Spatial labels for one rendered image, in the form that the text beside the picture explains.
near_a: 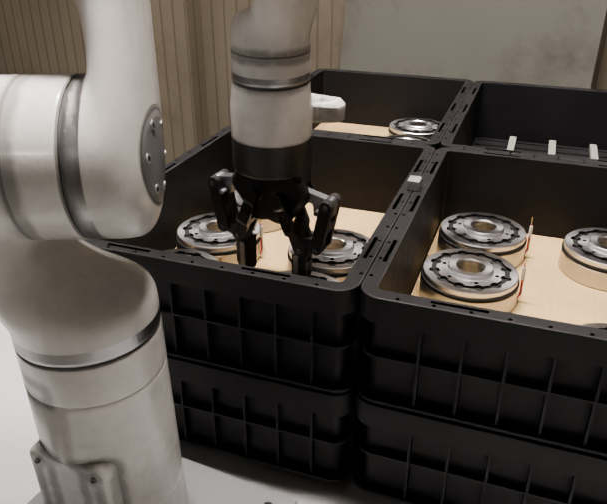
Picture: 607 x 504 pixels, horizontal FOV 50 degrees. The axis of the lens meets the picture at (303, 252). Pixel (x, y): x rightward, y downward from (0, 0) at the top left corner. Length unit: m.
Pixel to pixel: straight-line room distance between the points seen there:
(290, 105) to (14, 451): 0.46
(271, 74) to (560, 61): 2.05
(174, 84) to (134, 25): 3.08
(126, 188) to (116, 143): 0.02
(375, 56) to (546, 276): 1.99
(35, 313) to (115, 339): 0.05
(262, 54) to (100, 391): 0.30
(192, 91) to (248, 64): 2.82
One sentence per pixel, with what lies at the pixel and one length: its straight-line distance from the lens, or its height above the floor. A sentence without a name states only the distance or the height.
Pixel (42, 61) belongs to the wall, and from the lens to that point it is 4.19.
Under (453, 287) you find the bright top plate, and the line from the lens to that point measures 0.69.
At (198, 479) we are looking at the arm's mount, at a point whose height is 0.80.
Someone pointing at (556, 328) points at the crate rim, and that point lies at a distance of 0.53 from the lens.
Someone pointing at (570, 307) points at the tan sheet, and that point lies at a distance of 0.76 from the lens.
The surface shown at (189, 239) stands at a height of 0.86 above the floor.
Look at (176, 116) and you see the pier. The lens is 3.49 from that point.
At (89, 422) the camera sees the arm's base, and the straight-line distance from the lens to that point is 0.44.
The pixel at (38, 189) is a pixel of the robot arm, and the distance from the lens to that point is 0.36.
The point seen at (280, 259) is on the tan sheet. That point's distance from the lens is 0.80.
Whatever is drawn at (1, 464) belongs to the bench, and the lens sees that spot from 0.77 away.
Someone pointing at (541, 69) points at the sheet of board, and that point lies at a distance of 2.57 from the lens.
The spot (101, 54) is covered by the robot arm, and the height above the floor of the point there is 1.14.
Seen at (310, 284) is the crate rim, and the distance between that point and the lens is 0.55.
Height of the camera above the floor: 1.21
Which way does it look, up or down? 28 degrees down
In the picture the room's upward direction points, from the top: straight up
